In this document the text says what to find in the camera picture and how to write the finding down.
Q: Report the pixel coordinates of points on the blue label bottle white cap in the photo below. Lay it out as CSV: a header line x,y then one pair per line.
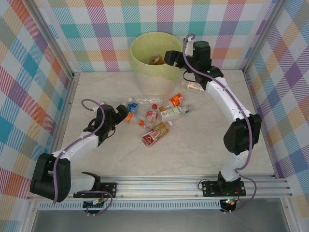
x,y
133,107

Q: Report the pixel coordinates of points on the clear bottle orange white label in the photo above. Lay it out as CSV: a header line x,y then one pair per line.
x,y
193,86

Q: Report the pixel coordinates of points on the red label bottle red cap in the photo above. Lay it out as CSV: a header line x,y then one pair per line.
x,y
151,114

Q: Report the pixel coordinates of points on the red gold label tea bottle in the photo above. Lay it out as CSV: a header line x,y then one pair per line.
x,y
154,135

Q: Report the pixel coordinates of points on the white green label bottle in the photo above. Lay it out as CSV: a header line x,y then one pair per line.
x,y
170,111

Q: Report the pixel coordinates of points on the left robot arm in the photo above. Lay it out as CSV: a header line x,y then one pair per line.
x,y
77,147

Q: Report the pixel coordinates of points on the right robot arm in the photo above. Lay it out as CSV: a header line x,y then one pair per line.
x,y
224,99

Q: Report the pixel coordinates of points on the white ribbed waste bin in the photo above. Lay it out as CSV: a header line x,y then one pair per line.
x,y
157,85

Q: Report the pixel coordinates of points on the long clear bottle white cap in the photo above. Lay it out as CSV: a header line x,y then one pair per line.
x,y
149,99

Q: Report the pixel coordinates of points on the orange label bottle white cap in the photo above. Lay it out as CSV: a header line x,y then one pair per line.
x,y
176,99

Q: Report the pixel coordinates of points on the small circuit board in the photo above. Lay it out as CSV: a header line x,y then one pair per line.
x,y
95,204
229,203

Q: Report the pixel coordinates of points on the aluminium side rail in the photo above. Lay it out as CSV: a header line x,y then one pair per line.
x,y
70,101

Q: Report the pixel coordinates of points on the aluminium frame post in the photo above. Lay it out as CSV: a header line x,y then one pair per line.
x,y
263,38
50,38

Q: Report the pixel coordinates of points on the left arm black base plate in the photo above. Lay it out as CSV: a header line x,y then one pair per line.
x,y
111,189

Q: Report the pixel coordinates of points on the aluminium mounting rail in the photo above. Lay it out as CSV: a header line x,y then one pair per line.
x,y
157,187

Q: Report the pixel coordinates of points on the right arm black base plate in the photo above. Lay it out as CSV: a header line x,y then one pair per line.
x,y
208,188

